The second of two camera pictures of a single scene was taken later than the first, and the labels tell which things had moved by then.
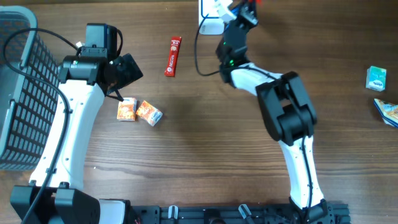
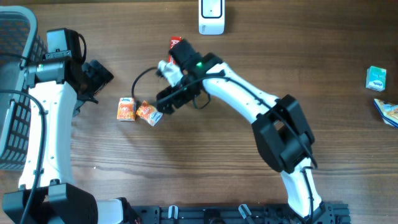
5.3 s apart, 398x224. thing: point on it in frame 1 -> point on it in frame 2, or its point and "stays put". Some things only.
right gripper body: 246,20 -> 181,93
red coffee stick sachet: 170,70 stays put
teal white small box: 375,78 stays put
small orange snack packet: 149,113 stays put
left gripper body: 126,73 -> 96,79
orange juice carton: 127,109 stays put
